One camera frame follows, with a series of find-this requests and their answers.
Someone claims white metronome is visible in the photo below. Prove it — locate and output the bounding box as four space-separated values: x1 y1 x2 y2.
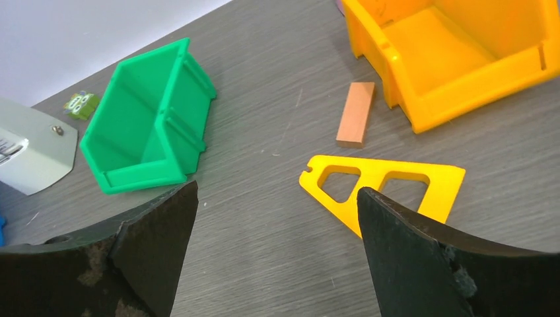
1 97 79 195

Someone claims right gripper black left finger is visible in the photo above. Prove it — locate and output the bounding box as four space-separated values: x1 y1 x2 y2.
1 182 198 316

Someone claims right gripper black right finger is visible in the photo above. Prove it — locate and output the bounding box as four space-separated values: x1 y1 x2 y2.
357 187 559 316

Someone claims green monster toy block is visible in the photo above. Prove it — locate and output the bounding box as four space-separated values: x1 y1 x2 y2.
63 90 100 121

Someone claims yellow triangular plastic frame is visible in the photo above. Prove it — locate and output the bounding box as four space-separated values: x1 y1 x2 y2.
299 155 466 237

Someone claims small wooden block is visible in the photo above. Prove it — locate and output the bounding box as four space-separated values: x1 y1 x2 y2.
335 82 375 149

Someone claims orange plastic bin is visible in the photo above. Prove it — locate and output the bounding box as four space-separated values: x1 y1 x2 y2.
342 0 559 133

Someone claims green plastic bin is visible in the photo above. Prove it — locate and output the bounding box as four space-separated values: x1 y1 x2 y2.
80 38 217 194

